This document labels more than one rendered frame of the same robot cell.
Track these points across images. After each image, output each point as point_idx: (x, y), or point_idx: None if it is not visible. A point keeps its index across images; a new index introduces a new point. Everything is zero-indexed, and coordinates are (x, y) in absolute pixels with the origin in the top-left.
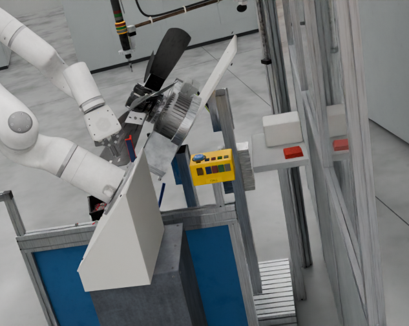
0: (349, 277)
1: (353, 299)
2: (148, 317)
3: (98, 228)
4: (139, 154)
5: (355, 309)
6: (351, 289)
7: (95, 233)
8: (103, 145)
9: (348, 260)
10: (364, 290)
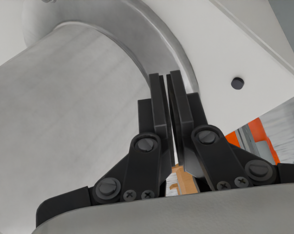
0: None
1: (277, 10)
2: None
3: None
4: (241, 126)
5: (272, 4)
6: (286, 10)
7: None
8: (109, 176)
9: None
10: (241, 133)
